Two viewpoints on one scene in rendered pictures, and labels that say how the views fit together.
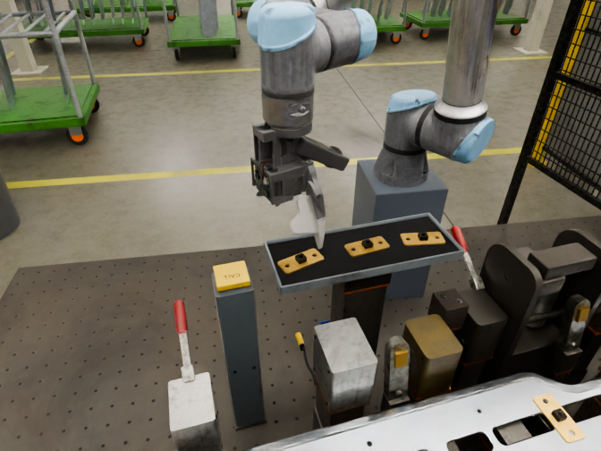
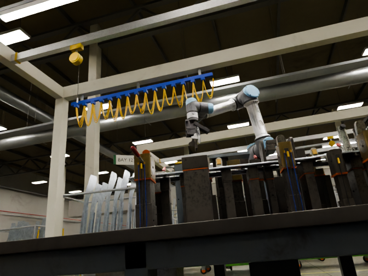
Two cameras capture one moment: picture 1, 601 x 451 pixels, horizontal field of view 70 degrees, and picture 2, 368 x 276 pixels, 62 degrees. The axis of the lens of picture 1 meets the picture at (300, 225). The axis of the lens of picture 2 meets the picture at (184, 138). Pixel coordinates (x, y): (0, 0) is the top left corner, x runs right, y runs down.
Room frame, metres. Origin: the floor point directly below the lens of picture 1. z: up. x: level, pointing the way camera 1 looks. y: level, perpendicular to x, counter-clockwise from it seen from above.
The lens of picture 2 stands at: (-1.16, -0.63, 0.62)
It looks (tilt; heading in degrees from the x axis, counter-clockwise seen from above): 20 degrees up; 22
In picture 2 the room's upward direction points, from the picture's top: 5 degrees counter-clockwise
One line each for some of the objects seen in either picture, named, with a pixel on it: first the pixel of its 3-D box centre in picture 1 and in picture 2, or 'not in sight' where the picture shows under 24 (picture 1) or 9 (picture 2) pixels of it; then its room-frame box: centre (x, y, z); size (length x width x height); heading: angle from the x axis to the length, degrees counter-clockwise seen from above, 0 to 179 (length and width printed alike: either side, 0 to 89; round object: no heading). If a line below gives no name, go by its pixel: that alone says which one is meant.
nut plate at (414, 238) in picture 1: (422, 236); not in sight; (0.69, -0.25, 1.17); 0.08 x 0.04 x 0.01; 95
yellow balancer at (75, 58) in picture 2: not in sight; (75, 73); (1.41, 1.85, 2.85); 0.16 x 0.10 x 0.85; 98
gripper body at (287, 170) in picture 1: (284, 157); (192, 128); (0.60, 0.02, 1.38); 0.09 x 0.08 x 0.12; 121
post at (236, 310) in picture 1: (241, 356); (182, 200); (0.59, 0.13, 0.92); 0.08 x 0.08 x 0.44; 16
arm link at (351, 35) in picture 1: (329, 38); (203, 109); (0.69, -0.04, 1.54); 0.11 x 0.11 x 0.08; 43
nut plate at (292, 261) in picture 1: (300, 259); not in sight; (0.62, 0.00, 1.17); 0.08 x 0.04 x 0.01; 121
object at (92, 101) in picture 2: not in sight; (138, 99); (2.65, 1.67, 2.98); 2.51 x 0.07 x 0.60; 98
